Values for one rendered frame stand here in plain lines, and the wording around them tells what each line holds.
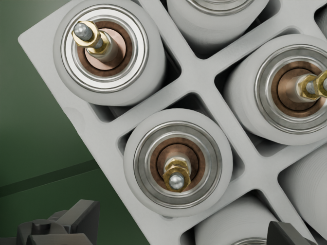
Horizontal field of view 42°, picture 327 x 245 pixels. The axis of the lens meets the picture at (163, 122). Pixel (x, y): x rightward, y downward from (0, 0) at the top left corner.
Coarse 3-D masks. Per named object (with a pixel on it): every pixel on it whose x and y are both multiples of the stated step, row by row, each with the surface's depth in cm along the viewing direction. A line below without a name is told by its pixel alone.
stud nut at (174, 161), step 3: (174, 159) 33; (177, 159) 33; (180, 159) 33; (171, 162) 33; (174, 162) 33; (177, 162) 33; (180, 162) 33; (183, 162) 33; (168, 165) 33; (183, 165) 33; (186, 165) 33; (165, 168) 33
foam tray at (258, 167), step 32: (160, 0) 54; (288, 0) 43; (320, 0) 42; (32, 32) 44; (160, 32) 43; (256, 32) 43; (288, 32) 45; (320, 32) 43; (192, 64) 43; (224, 64) 43; (64, 96) 44; (160, 96) 43; (192, 96) 54; (96, 128) 44; (128, 128) 44; (224, 128) 43; (96, 160) 44; (256, 160) 43; (288, 160) 43; (128, 192) 44; (224, 192) 44; (256, 192) 54; (160, 224) 44; (192, 224) 44
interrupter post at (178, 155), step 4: (176, 152) 36; (180, 152) 36; (168, 156) 36; (172, 156) 34; (176, 156) 34; (180, 156) 34; (184, 156) 34; (168, 160) 34; (188, 160) 34; (164, 164) 34; (188, 164) 33; (164, 168) 34; (188, 168) 33; (164, 172) 34
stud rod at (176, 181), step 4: (176, 172) 29; (172, 176) 28; (176, 176) 28; (180, 176) 28; (172, 180) 28; (176, 180) 28; (180, 180) 28; (172, 184) 28; (176, 184) 28; (180, 184) 28; (172, 188) 28; (176, 188) 28; (180, 188) 28
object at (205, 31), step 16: (176, 0) 36; (256, 0) 36; (176, 16) 40; (192, 16) 36; (208, 16) 36; (240, 16) 36; (256, 16) 37; (192, 32) 41; (208, 32) 38; (224, 32) 38; (240, 32) 42; (192, 48) 51; (208, 48) 48
